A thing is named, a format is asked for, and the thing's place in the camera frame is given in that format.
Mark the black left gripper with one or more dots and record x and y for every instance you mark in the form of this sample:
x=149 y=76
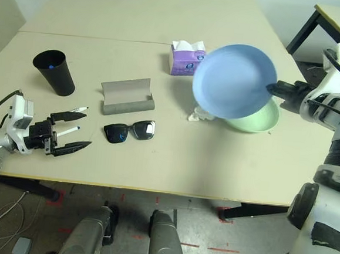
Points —
x=41 y=136

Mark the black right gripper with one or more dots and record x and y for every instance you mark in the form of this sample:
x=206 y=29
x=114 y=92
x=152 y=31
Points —
x=293 y=94

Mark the white marker black cap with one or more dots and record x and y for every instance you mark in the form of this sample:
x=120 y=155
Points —
x=78 y=108

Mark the blue plastic plate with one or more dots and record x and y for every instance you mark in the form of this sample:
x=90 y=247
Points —
x=232 y=82

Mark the black sunglasses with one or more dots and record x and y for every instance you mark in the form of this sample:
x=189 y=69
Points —
x=115 y=133

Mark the white tissue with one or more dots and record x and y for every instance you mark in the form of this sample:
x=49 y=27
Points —
x=196 y=115

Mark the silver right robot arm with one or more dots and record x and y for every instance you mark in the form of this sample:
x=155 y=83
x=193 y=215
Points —
x=332 y=84

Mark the green plastic plate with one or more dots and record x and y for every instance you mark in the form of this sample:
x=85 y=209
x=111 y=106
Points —
x=258 y=122

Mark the black tapered cup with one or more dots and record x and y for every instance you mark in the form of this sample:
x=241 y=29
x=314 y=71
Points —
x=59 y=80

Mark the black table foot bar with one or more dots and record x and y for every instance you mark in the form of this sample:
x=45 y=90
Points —
x=251 y=211
x=35 y=191

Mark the side table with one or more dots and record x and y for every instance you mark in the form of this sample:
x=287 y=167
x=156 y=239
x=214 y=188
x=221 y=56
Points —
x=337 y=19

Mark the purple tissue pack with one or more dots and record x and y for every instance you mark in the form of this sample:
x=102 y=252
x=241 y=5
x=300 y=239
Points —
x=180 y=64

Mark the grey robot left leg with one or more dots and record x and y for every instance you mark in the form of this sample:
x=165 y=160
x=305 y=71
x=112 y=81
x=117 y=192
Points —
x=88 y=235

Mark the grey robot leg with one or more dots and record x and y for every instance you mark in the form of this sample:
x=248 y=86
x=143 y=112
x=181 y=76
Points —
x=88 y=235
x=164 y=241

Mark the grey floor pedal box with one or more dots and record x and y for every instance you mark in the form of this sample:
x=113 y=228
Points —
x=22 y=246

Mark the grey robot right leg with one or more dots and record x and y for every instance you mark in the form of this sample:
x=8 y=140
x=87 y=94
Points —
x=164 y=241

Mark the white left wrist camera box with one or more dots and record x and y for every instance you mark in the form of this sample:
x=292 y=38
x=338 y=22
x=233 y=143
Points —
x=19 y=112

